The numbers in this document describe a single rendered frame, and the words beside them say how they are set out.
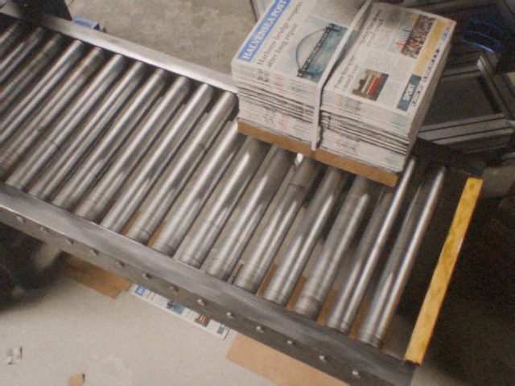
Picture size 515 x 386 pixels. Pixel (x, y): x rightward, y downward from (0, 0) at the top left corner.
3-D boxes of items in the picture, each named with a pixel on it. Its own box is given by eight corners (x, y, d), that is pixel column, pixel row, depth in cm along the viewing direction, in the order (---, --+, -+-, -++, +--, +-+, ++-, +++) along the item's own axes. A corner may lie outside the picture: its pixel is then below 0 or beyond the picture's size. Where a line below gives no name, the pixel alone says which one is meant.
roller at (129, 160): (197, 89, 146) (195, 75, 141) (93, 236, 124) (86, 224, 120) (181, 84, 147) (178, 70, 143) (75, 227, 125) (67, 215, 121)
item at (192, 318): (261, 268, 200) (261, 267, 199) (223, 340, 187) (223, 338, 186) (171, 230, 210) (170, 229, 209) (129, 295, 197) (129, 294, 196)
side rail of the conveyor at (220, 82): (472, 187, 134) (488, 158, 124) (466, 205, 132) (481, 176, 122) (26, 32, 170) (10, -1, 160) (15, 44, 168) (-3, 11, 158)
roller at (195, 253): (293, 118, 137) (282, 103, 134) (199, 280, 115) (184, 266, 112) (278, 120, 140) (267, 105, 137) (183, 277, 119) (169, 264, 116)
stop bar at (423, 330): (483, 184, 120) (485, 179, 119) (420, 370, 101) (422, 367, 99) (467, 179, 121) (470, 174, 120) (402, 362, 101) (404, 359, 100)
